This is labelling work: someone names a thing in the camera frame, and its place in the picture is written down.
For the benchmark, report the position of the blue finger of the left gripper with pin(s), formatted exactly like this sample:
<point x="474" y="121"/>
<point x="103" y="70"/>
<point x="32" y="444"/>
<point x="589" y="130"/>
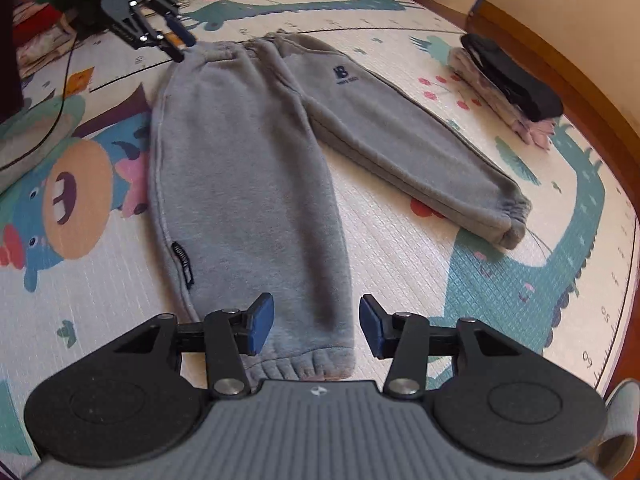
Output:
<point x="160" y="42"/>
<point x="177" y="27"/>

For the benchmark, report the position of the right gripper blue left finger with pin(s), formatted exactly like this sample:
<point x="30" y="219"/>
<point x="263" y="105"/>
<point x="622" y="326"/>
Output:
<point x="230" y="334"/>

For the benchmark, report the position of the giraffe print play mat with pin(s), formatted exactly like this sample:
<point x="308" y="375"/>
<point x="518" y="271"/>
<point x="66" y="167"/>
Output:
<point x="79" y="264"/>

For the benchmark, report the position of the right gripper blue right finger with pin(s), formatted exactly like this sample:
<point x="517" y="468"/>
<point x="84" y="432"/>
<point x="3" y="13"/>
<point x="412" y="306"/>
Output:
<point x="404" y="339"/>

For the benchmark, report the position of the pale pink folded garment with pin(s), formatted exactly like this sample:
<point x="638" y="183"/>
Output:
<point x="538" y="133"/>

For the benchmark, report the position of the stack of folded clothes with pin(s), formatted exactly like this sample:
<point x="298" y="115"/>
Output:
<point x="36" y="33"/>

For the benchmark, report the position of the black folded garment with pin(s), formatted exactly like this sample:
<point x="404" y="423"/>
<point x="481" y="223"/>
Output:
<point x="532" y="96"/>

